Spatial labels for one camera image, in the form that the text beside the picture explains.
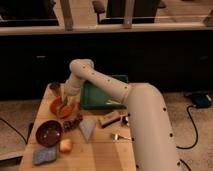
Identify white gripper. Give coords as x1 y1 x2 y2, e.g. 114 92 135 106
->
64 74 84 96

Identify green pepper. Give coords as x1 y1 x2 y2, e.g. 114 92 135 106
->
56 96 68 119

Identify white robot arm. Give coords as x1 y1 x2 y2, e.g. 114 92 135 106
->
64 59 182 171

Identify dark maroon bowl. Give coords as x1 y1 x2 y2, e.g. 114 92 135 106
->
35 120 62 147

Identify small dark cup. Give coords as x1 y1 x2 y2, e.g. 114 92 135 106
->
49 82 61 97

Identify green tray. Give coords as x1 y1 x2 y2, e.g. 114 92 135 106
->
80 75 128 110

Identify brown grape bunch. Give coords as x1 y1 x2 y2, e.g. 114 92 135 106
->
63 114 83 132

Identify yellow corn cob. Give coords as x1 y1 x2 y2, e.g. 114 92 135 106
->
106 100 120 105

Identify grey triangular cloth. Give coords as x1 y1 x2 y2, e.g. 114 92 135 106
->
79 119 96 142

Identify wooden black block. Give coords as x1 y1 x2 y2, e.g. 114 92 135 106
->
99 111 121 128

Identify yellow orange fruit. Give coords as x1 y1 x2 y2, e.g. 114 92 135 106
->
59 139 73 153

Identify silver fork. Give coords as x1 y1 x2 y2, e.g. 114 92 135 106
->
111 133 132 141

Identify blue sponge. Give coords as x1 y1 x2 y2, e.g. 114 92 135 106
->
32 146 57 165

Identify blue device on floor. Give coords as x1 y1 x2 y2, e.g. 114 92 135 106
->
190 93 212 108

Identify black cable left floor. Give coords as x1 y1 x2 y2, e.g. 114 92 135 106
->
0 117 29 145

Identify white handled utensil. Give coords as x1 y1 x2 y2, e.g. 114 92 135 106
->
121 115 129 127

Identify black cable on floor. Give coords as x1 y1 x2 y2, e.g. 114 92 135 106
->
175 104 200 150

